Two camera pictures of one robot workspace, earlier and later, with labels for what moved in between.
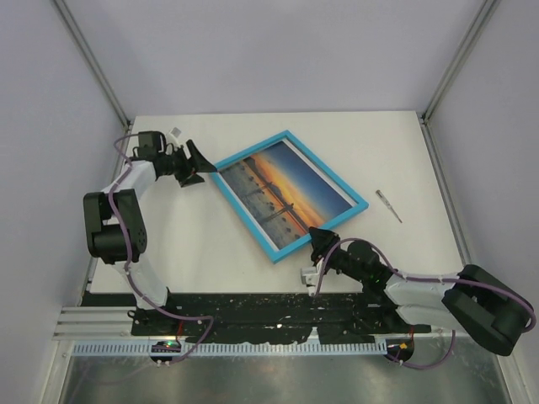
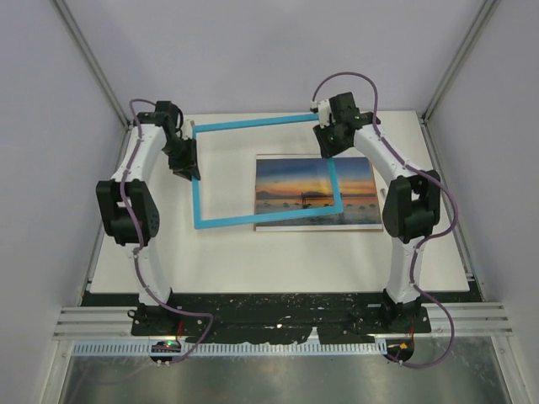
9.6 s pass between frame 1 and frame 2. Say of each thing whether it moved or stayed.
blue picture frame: moved
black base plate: stayed
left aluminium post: stayed
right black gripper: moved
